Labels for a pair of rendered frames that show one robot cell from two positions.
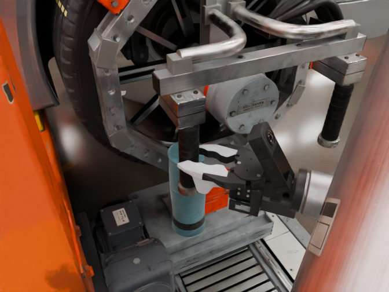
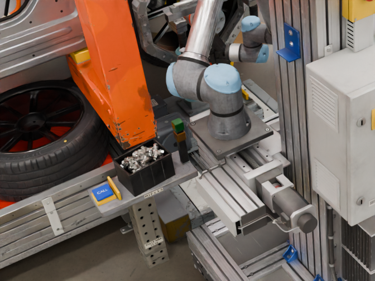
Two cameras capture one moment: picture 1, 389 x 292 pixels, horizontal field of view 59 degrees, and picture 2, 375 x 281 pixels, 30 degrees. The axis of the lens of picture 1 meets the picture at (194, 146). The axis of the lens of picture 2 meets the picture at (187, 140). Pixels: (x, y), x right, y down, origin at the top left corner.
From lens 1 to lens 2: 2.33 m
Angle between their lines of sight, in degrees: 4
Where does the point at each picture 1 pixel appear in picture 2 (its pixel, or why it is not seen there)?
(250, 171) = not seen: hidden behind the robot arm
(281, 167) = (218, 43)
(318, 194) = (232, 51)
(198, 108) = (183, 24)
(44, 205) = (138, 59)
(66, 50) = not seen: hidden behind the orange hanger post
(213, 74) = (188, 10)
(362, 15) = not seen: outside the picture
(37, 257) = (135, 80)
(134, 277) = (166, 127)
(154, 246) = (175, 114)
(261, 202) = (215, 60)
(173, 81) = (173, 16)
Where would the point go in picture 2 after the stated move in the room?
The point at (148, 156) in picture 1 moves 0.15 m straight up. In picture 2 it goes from (165, 57) to (159, 28)
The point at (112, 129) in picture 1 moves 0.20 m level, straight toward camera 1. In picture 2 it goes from (146, 43) to (158, 65)
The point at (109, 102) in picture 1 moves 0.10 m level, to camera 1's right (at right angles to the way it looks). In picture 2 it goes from (144, 30) to (167, 27)
